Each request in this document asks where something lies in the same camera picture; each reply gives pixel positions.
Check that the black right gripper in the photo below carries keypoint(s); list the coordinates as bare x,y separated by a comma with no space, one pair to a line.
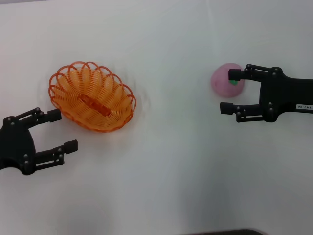
281,95

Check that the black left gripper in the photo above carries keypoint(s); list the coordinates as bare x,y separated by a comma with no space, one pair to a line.
14,144

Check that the pink plush peach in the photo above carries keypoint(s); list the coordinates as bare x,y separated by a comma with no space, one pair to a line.
222,85

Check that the orange woven plastic basket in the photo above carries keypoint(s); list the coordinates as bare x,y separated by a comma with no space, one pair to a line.
96,104

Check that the dark rounded robot base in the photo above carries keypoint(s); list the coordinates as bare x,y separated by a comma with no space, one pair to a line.
232,233

